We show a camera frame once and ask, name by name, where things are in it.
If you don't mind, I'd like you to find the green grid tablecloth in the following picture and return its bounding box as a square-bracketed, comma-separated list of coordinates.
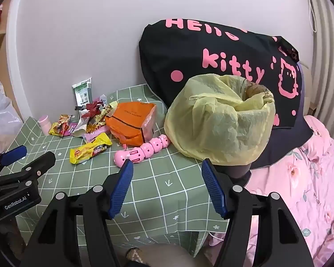
[0, 83, 257, 258]

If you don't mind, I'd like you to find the pale pink snack wrapper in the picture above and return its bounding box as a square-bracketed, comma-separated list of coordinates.
[83, 126, 110, 142]

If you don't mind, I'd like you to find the small pink cup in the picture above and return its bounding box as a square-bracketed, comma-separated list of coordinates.
[38, 115, 51, 135]

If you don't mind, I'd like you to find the waste bin with yellow liner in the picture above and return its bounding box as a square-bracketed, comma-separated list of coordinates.
[164, 74, 277, 179]

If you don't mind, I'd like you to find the brown woven slipper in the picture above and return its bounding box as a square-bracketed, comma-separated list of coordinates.
[126, 247, 145, 265]

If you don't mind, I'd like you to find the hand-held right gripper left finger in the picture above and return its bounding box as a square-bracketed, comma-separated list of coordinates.
[19, 159, 134, 267]

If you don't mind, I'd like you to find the green white packet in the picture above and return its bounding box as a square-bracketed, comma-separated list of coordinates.
[72, 77, 93, 111]

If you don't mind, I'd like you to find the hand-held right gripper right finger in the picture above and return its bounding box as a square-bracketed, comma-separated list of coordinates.
[201, 158, 315, 267]

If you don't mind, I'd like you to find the white plastic bag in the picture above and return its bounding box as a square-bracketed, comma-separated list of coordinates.
[0, 80, 24, 156]

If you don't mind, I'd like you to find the pink caterpillar toy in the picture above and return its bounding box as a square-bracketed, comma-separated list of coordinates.
[114, 134, 171, 169]

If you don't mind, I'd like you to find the dark grey cushion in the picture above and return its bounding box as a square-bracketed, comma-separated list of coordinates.
[250, 61, 315, 170]

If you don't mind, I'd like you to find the pale striped curtain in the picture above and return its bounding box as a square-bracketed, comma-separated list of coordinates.
[306, 0, 334, 123]

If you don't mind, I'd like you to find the gold brown snack wrapper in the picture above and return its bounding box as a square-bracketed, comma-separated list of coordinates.
[86, 101, 119, 132]

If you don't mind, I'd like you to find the pink floral blanket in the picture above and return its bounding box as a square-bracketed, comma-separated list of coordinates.
[209, 115, 334, 267]

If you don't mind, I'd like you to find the white cable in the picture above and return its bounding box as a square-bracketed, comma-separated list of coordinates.
[305, 0, 318, 34]

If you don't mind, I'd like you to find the orange basketball-print packet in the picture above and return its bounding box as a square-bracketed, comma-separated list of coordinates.
[105, 101, 158, 146]

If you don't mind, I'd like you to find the yellow red snack wrapper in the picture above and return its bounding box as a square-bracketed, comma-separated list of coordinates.
[49, 114, 73, 137]

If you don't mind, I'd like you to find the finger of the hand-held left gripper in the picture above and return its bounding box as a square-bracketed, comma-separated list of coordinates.
[0, 145, 28, 177]
[0, 152, 57, 187]

